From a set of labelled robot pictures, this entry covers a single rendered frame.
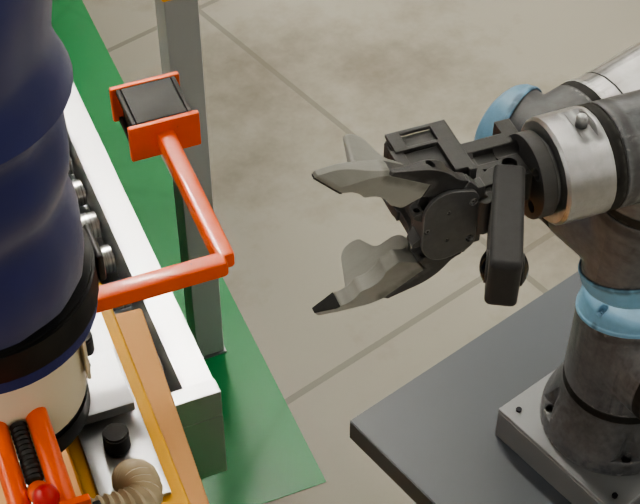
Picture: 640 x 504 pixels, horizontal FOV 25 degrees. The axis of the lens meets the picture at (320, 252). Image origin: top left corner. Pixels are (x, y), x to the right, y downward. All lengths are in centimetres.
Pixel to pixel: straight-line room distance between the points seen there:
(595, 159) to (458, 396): 97
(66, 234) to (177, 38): 121
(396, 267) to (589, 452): 83
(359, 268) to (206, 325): 185
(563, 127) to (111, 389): 63
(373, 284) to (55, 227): 31
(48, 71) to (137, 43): 268
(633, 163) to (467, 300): 205
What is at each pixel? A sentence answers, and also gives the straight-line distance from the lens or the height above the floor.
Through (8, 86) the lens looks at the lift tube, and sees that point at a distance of 116.
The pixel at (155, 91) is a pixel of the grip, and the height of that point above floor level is 127.
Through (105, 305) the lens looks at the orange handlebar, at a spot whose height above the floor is 124.
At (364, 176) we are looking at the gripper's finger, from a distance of 107.
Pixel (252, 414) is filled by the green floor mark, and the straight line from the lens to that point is 300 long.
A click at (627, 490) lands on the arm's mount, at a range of 195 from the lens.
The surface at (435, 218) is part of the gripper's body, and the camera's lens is 112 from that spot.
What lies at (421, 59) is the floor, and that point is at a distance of 381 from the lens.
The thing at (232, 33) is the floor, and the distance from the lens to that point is 389.
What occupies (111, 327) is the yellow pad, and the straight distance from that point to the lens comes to 167.
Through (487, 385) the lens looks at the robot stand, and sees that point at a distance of 210.
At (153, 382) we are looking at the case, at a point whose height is 94.
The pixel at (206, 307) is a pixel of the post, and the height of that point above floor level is 16.
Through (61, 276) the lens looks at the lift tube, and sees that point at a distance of 133.
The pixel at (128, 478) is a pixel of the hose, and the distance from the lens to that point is 147.
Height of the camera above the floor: 238
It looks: 46 degrees down
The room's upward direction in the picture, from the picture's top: straight up
